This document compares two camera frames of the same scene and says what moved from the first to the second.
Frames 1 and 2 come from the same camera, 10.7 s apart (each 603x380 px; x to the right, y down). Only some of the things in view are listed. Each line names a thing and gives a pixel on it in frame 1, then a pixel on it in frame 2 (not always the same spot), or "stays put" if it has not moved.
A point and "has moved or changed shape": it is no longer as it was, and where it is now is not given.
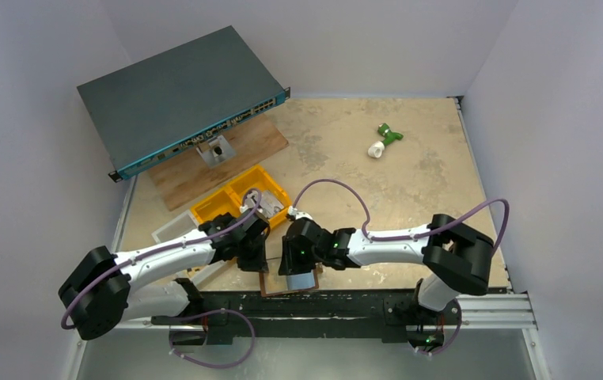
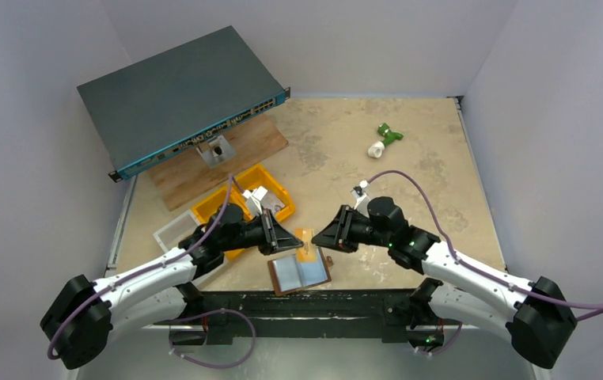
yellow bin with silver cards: [256, 190] stays put
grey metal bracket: [217, 151] stays put
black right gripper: [295, 262] → [343, 228]
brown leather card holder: [273, 284] has moved or changed shape
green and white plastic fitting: [377, 149] stays put
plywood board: [186, 176] stays put
